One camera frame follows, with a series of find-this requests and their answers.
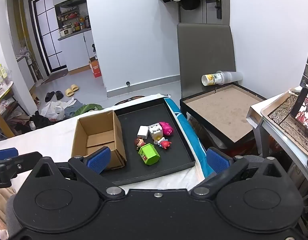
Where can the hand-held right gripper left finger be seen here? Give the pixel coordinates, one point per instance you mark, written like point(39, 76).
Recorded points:
point(100, 158)

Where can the yellow wooden shelf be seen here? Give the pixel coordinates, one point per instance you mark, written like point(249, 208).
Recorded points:
point(4, 122)

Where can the pink dinosaur toy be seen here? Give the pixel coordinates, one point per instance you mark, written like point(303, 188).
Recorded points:
point(166, 128)

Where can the orange cardboard box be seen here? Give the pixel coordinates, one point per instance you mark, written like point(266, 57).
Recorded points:
point(96, 68)

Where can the grey sneakers on mat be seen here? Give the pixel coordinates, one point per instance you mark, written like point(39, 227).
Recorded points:
point(130, 100)

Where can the white kitchen cabinet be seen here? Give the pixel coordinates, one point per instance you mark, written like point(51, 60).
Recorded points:
point(74, 52)

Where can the blue and white cloth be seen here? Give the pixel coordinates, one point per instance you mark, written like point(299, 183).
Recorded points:
point(186, 127)

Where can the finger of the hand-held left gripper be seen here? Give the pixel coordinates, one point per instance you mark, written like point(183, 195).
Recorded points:
point(5, 153)

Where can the white charger plug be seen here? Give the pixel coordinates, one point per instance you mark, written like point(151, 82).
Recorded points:
point(143, 131)

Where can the black door lock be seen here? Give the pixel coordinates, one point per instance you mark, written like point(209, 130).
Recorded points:
point(218, 5)

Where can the phone with lit screen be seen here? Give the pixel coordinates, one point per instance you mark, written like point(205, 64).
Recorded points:
point(303, 115)

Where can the white plastic bag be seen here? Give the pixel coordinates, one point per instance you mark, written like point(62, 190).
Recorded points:
point(54, 111)

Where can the pile of dark clothes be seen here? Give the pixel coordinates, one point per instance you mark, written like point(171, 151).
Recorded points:
point(39, 121)

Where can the green cartoon floor mat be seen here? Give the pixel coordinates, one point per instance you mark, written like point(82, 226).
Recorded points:
point(89, 108)

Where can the green hexagonal container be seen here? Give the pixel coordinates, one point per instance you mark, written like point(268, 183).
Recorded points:
point(149, 155)

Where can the grey door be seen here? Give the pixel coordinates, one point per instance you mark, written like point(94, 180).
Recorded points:
point(208, 15)

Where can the brown door mat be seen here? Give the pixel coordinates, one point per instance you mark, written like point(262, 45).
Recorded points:
point(56, 76)

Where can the black tray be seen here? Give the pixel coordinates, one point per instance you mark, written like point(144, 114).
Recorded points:
point(168, 160)

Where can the yellow slipper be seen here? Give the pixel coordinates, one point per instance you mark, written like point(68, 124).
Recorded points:
point(74, 87)
point(69, 92)

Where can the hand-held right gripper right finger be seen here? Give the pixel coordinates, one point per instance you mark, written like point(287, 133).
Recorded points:
point(217, 161)

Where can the white cube toy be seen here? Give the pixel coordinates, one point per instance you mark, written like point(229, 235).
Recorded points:
point(155, 130)

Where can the kitchen shelf with bottles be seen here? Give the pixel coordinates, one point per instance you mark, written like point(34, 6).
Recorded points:
point(69, 15)

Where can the black slipper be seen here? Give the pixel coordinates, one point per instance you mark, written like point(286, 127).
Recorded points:
point(49, 96)
point(59, 95)

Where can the printed paper leaflet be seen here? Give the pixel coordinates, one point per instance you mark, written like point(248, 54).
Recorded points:
point(167, 95)

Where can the blue denim garment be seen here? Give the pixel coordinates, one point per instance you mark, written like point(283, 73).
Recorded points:
point(72, 110)

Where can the black-framed glass door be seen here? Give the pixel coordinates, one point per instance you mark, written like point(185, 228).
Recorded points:
point(47, 42)

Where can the brown-haired doll figurine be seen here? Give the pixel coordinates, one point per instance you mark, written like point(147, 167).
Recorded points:
point(139, 142)

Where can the white rice cooker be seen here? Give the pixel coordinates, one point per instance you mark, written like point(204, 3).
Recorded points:
point(65, 31)

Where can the patterned serving tray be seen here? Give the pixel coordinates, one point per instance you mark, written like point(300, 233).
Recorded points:
point(281, 112)

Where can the red-haired blue figurine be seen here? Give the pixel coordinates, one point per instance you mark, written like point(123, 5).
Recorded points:
point(165, 144)

